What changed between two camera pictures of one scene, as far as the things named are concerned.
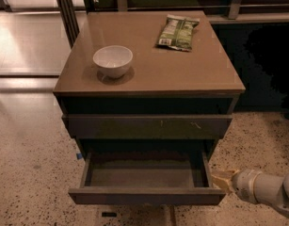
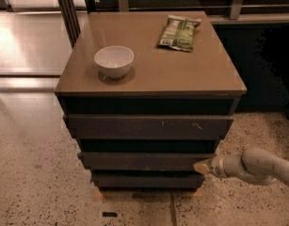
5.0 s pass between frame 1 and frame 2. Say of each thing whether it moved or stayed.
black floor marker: stayed
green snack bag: stayed
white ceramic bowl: stayed
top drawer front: stayed
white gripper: moved
